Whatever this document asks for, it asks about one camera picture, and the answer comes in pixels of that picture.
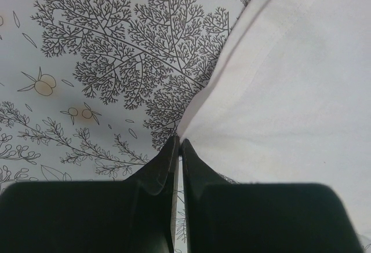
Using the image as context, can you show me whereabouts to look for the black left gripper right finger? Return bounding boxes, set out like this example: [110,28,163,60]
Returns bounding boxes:
[181,140,363,252]

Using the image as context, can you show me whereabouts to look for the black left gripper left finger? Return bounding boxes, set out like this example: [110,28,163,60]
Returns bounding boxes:
[1,136,179,252]

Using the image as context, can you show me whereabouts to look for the white t-shirt with black print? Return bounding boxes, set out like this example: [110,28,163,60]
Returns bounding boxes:
[178,0,370,237]

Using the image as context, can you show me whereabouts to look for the floral patterned table mat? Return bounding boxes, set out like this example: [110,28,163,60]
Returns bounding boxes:
[0,0,270,253]

